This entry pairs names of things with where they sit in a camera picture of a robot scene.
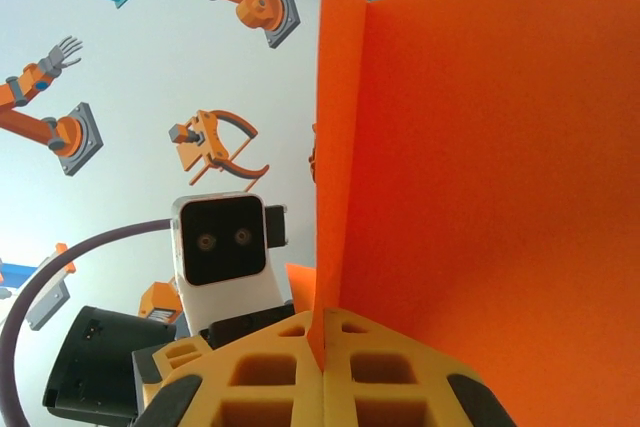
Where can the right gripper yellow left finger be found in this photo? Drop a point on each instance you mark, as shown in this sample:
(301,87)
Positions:
(260,397)

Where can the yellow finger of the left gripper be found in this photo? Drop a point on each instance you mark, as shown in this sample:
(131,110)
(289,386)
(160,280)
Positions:
(200,344)

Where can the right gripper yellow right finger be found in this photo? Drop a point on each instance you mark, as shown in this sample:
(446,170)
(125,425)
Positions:
(400,397)

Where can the orange paper sheet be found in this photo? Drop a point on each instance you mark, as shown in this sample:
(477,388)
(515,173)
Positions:
(475,172)

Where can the orange block wall sticker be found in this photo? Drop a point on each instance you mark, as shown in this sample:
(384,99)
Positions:
(160,304)

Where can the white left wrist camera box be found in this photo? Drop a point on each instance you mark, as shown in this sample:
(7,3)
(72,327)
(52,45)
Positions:
(222,242)

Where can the orange clamp wall sticker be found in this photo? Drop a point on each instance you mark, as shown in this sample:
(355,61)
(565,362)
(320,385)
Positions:
(210,147)

